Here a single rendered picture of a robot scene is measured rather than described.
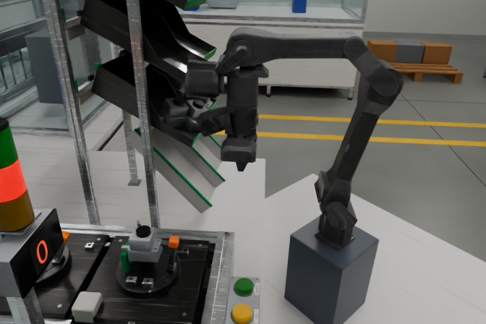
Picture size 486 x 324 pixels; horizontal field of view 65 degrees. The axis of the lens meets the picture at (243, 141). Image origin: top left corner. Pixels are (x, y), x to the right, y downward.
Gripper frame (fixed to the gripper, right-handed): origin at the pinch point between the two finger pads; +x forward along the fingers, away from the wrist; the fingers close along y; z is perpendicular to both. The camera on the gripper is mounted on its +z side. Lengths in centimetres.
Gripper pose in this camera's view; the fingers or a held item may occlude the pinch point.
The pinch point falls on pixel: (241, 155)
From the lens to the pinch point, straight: 76.6
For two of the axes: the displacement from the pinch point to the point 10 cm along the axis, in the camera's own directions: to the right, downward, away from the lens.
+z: -10.0, -0.5, 0.5
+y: -0.6, 4.5, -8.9
